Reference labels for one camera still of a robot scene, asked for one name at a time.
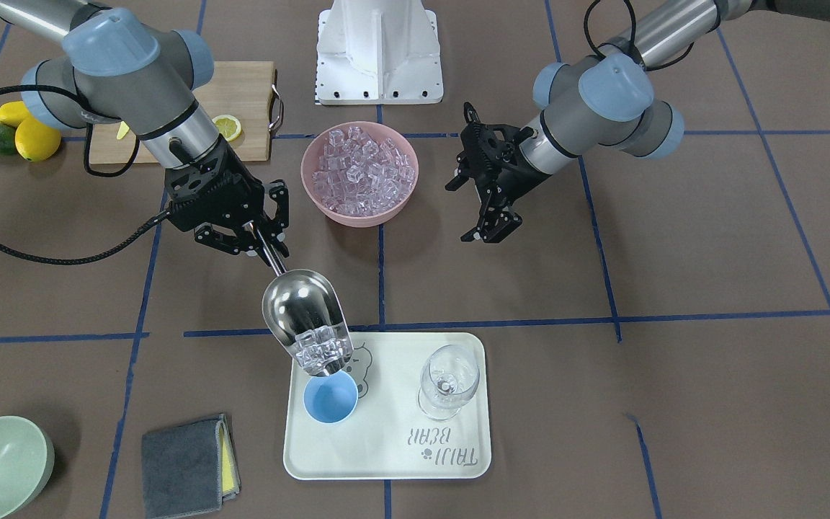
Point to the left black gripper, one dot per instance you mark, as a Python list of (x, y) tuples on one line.
[(512, 177)]

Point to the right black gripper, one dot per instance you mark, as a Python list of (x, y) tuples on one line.
[(276, 204)]

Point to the steel ice scoop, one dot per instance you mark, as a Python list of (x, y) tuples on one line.
[(302, 311)]

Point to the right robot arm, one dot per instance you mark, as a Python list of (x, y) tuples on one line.
[(116, 68)]

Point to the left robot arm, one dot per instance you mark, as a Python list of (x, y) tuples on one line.
[(606, 99)]

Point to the pile of ice cubes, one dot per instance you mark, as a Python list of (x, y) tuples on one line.
[(361, 169)]

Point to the blue cup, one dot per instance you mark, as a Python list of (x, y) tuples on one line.
[(331, 399)]

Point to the lemon slice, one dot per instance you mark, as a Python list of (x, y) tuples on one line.
[(229, 127)]

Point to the pink bowl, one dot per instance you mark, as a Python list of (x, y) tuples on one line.
[(357, 209)]

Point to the wooden cutting board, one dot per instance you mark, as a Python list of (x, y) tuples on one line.
[(239, 88)]

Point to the yellow plastic knife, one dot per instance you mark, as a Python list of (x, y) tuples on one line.
[(122, 131)]

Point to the clear wine glass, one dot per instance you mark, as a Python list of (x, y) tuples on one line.
[(449, 381)]

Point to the yellow lemon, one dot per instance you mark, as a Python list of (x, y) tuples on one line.
[(35, 141)]

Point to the white bear tray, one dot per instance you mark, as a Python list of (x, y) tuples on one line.
[(387, 436)]

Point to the grey folded cloth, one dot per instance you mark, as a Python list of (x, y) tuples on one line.
[(181, 469)]

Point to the yellow cloth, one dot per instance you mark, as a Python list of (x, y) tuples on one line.
[(230, 481)]

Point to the green bowl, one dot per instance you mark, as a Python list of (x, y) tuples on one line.
[(27, 458)]

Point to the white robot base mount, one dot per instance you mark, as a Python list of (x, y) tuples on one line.
[(378, 53)]

